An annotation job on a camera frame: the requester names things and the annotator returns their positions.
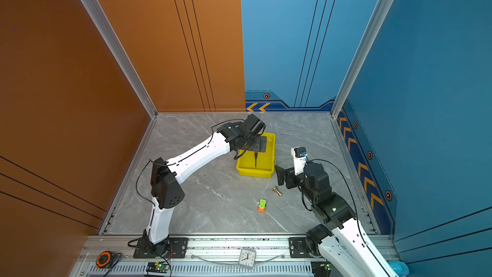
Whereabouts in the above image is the brass bolt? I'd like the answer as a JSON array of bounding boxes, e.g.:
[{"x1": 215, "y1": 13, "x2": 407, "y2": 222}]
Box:
[{"x1": 273, "y1": 187, "x2": 283, "y2": 196}]

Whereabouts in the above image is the blue cylinder tube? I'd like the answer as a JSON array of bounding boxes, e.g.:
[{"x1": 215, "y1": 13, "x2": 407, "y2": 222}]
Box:
[{"x1": 389, "y1": 261, "x2": 409, "y2": 277}]

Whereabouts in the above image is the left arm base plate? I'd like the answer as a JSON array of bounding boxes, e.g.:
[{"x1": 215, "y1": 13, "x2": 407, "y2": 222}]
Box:
[{"x1": 133, "y1": 237, "x2": 188, "y2": 259}]

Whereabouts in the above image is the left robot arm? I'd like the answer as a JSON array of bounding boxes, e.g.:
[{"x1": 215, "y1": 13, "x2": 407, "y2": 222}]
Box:
[{"x1": 143, "y1": 114, "x2": 267, "y2": 248}]

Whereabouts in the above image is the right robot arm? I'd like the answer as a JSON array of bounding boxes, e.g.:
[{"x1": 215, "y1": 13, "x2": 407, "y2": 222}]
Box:
[{"x1": 275, "y1": 162, "x2": 398, "y2": 276}]

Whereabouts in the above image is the left green circuit board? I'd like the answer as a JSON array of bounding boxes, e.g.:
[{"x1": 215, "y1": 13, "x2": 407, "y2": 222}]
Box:
[{"x1": 145, "y1": 262, "x2": 172, "y2": 276}]

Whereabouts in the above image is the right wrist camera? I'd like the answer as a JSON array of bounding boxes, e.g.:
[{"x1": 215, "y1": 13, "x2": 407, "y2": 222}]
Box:
[{"x1": 292, "y1": 147, "x2": 308, "y2": 176}]

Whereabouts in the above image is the green orange small block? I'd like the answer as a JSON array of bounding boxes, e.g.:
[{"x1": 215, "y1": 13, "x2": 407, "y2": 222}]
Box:
[{"x1": 258, "y1": 199, "x2": 266, "y2": 213}]

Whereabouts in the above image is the orange black tape measure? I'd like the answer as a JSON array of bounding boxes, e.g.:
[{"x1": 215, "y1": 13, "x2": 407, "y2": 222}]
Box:
[{"x1": 96, "y1": 251, "x2": 115, "y2": 269}]

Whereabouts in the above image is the aluminium front rail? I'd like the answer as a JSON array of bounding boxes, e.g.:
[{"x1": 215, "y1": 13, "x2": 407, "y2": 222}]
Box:
[{"x1": 70, "y1": 234, "x2": 330, "y2": 276}]

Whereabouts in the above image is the green circuit board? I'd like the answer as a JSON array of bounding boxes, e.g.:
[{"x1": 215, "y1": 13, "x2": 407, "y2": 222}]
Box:
[
  {"x1": 145, "y1": 262, "x2": 172, "y2": 276},
  {"x1": 311, "y1": 262, "x2": 332, "y2": 277}
]

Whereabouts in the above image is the white desk clock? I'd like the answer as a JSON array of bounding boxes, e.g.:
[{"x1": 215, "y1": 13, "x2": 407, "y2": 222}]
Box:
[{"x1": 238, "y1": 248, "x2": 256, "y2": 269}]

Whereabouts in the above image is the right green circuit board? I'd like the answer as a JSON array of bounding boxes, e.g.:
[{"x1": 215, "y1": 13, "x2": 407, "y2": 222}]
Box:
[{"x1": 311, "y1": 262, "x2": 332, "y2": 277}]

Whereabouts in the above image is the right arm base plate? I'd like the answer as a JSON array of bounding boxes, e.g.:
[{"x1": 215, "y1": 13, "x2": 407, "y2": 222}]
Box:
[{"x1": 288, "y1": 237, "x2": 320, "y2": 259}]

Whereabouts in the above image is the yellow plastic bin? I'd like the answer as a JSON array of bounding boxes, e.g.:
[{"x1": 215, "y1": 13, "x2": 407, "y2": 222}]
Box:
[{"x1": 237, "y1": 133, "x2": 276, "y2": 178}]

